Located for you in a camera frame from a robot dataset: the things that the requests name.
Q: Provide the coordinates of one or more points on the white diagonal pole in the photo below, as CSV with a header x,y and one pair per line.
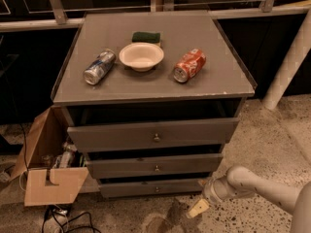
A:
x,y
298,50

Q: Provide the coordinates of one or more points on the blue silver soda can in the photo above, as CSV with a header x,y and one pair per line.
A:
x,y
100,67

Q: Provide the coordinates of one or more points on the bottles inside cardboard box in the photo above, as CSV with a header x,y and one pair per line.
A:
x,y
70,157

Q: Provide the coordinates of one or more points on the green sponge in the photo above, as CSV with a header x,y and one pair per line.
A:
x,y
146,37

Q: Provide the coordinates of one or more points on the red soda can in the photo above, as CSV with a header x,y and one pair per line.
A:
x,y
189,65

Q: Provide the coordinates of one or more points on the silver white gripper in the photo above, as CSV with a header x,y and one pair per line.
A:
x,y
212,190

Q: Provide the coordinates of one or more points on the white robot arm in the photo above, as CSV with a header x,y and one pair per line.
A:
x,y
239,182

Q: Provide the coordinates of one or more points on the metal railing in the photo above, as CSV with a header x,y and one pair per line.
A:
x,y
60,19

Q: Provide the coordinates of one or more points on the brown cardboard box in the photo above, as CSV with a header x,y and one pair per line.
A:
x,y
43,144

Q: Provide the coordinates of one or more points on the grey top drawer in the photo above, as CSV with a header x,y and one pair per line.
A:
x,y
153,135

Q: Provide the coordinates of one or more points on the grey bottom drawer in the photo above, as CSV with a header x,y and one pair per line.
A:
x,y
142,188

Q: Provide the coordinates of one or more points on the white paper bowl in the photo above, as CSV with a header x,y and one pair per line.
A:
x,y
141,57

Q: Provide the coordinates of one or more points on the grey drawer cabinet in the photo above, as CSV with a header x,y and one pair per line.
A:
x,y
218,90

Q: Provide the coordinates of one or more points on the grey drawer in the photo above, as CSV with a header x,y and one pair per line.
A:
x,y
142,188
153,166
153,135

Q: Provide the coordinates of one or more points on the grey middle drawer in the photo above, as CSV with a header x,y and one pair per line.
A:
x,y
153,166

